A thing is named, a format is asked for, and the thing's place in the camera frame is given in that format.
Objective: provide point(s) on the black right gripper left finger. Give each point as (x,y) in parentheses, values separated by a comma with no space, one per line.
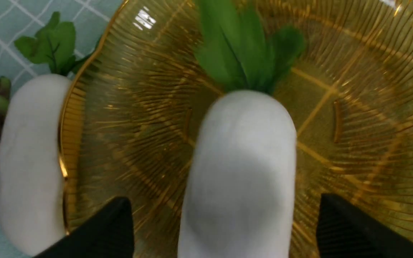
(107,234)

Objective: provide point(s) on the amber ribbed plastic plate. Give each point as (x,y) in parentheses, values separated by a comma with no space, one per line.
(130,123)

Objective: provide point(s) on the white radish with green leaves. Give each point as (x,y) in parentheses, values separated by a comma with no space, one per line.
(240,193)

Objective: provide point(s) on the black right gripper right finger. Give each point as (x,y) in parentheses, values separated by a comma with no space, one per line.
(345,231)

